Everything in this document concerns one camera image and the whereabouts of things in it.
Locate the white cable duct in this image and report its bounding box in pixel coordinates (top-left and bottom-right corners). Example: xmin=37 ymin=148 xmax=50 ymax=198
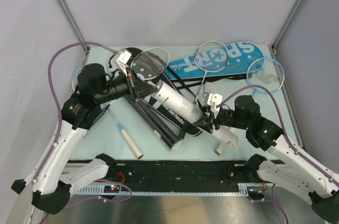
xmin=75 ymin=183 xmax=264 ymax=197

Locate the left aluminium frame post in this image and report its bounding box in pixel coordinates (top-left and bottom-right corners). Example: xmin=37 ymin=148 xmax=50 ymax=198
xmin=55 ymin=0 xmax=85 ymax=42

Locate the right aluminium frame post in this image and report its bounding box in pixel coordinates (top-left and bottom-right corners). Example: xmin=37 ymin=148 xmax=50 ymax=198
xmin=271 ymin=0 xmax=306 ymax=50

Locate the blue racket left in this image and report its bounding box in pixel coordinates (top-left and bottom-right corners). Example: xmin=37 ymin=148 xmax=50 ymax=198
xmin=71 ymin=66 xmax=144 ymax=159

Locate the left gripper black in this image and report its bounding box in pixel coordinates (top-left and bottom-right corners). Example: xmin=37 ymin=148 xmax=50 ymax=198
xmin=94 ymin=66 xmax=157 ymax=104

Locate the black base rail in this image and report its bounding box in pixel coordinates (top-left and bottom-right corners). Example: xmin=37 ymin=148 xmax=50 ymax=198
xmin=66 ymin=159 xmax=265 ymax=193

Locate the blue racket right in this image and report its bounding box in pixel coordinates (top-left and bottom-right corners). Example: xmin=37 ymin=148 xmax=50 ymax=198
xmin=214 ymin=57 xmax=286 ymax=156

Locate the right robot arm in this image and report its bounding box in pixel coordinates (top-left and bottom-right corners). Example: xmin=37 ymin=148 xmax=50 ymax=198
xmin=191 ymin=95 xmax=338 ymax=223

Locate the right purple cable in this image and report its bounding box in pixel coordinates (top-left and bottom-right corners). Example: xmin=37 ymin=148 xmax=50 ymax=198
xmin=217 ymin=85 xmax=339 ymax=182

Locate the blue racket bag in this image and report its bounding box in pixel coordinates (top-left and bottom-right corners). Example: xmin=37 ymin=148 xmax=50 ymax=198
xmin=168 ymin=42 xmax=264 ymax=80

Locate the white racket black handle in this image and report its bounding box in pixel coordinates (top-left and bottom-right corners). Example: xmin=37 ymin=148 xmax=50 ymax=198
xmin=130 ymin=47 xmax=170 ymax=81

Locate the black racket bag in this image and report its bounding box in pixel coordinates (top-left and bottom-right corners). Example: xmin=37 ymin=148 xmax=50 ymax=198
xmin=108 ymin=47 xmax=204 ymax=139

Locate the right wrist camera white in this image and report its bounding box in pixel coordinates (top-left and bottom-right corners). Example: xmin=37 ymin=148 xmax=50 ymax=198
xmin=205 ymin=93 xmax=222 ymax=118

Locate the white racket on blue bag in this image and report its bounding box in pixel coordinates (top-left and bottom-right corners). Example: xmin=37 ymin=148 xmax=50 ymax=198
xmin=193 ymin=40 xmax=229 ymax=105

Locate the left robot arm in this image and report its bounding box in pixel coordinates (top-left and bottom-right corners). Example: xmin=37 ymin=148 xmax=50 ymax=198
xmin=11 ymin=63 xmax=158 ymax=214

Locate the white shuttlecock centre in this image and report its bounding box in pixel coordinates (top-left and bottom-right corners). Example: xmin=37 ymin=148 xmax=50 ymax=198
xmin=202 ymin=82 xmax=212 ymax=95

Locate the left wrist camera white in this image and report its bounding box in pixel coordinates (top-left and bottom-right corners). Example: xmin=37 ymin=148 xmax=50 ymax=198
xmin=113 ymin=49 xmax=131 ymax=76

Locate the black shuttlecock tube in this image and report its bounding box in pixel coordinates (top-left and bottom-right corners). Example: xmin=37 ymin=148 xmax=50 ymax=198
xmin=124 ymin=97 xmax=181 ymax=150

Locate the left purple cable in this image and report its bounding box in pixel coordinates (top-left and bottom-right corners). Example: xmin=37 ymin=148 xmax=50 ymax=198
xmin=31 ymin=41 xmax=133 ymax=224

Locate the aluminium frame post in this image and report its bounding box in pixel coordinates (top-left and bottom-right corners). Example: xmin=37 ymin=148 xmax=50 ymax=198
xmin=271 ymin=0 xmax=306 ymax=50
xmin=55 ymin=0 xmax=85 ymax=42

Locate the white shuttlecock tube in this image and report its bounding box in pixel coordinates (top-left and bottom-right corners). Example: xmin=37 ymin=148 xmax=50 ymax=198
xmin=152 ymin=80 xmax=239 ymax=149

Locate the purple cable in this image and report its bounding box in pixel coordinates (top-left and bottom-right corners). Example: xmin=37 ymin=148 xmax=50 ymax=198
xmin=217 ymin=85 xmax=339 ymax=182
xmin=31 ymin=41 xmax=133 ymax=224

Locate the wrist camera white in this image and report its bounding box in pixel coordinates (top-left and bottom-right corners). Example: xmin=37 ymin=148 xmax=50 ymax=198
xmin=113 ymin=49 xmax=131 ymax=76
xmin=205 ymin=93 xmax=222 ymax=118

